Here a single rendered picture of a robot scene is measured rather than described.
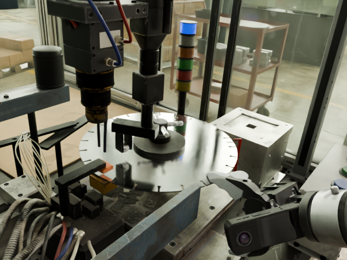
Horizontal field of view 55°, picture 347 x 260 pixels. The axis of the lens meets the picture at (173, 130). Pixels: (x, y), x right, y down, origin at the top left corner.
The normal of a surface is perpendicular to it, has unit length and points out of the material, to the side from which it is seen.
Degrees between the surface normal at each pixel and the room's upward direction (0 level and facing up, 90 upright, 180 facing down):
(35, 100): 90
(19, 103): 90
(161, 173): 0
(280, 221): 64
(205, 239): 0
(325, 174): 0
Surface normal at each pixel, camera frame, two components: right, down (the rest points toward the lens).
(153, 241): 0.79, 0.32
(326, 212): -0.80, -0.31
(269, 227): 0.09, 0.02
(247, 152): -0.61, 0.32
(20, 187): 0.07, -0.89
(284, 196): 0.58, -0.15
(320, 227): -0.79, 0.15
